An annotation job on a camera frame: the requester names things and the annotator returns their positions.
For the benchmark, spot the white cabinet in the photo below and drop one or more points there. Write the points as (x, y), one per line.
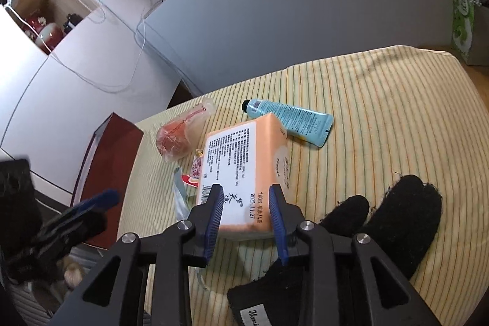
(76, 100)

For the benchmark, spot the orange tissue pack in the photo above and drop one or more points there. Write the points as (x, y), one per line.
(237, 158)

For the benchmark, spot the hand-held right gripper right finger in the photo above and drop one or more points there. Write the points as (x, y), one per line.
(276, 223)

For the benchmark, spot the small red snack packet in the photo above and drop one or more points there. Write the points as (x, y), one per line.
(196, 171)

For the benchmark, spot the green printed tissue box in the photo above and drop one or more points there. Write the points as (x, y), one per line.
(460, 28)

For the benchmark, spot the brown cardboard box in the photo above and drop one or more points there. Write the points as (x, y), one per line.
(114, 158)

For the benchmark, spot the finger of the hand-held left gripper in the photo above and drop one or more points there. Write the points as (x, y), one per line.
(91, 202)

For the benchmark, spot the dark bottle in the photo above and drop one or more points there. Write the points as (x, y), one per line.
(75, 19)
(68, 26)

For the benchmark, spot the clear plastic bag red contents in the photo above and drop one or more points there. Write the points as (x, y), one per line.
(175, 137)

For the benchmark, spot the red round vase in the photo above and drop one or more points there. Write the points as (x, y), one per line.
(49, 35)

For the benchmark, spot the light blue cream tube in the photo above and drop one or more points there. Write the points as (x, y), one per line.
(298, 119)

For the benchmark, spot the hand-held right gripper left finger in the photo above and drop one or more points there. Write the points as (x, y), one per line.
(212, 223)

